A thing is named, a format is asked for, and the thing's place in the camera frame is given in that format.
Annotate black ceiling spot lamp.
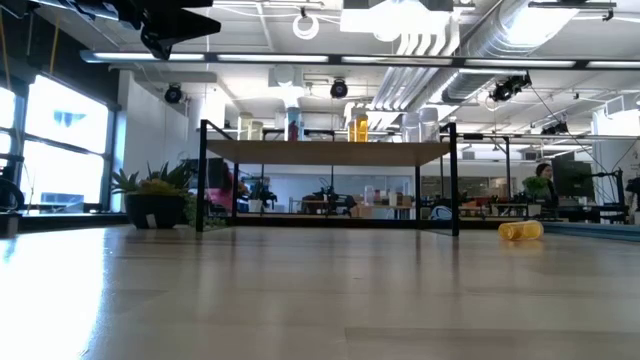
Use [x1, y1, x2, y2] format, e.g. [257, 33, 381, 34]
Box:
[329, 77, 350, 100]
[163, 82, 184, 105]

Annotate wooden shelf black metal legs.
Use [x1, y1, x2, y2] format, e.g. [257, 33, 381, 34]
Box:
[195, 118, 461, 238]

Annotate thick black cable loop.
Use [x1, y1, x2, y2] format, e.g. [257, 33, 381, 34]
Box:
[0, 175, 29, 214]

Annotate black ceiling camera cluster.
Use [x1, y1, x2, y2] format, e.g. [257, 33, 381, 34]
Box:
[487, 72, 534, 104]

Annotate black computer monitor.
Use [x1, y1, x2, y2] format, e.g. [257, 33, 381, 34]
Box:
[551, 158, 596, 199]
[207, 157, 226, 190]

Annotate black aluminium table frame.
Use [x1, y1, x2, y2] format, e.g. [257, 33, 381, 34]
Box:
[0, 212, 640, 244]

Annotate person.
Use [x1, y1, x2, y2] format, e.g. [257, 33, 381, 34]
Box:
[207, 162, 236, 214]
[534, 162, 560, 209]

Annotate long ceiling light strip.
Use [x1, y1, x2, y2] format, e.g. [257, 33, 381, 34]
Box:
[79, 48, 640, 71]

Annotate large bright window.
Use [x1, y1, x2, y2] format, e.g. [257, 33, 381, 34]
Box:
[0, 74, 117, 214]

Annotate silver ventilation duct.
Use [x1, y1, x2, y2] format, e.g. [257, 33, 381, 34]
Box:
[439, 0, 584, 105]

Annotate white cable coil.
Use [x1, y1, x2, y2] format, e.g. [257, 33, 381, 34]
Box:
[292, 12, 321, 41]

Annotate background green potted plant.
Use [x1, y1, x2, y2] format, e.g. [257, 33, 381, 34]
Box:
[521, 175, 549, 217]

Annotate white ceiling pipe bundle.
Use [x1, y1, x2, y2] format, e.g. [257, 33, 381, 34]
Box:
[372, 17, 464, 114]

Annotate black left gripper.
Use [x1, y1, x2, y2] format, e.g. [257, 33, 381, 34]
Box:
[99, 0, 222, 61]

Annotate blue pill bottle pink pills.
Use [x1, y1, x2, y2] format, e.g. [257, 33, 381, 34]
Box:
[284, 106, 303, 143]

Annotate green succulent in dark pot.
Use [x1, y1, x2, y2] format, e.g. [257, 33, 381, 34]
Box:
[110, 159, 201, 231]

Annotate small black ceiling fixture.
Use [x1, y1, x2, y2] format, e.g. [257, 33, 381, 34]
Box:
[539, 119, 571, 136]

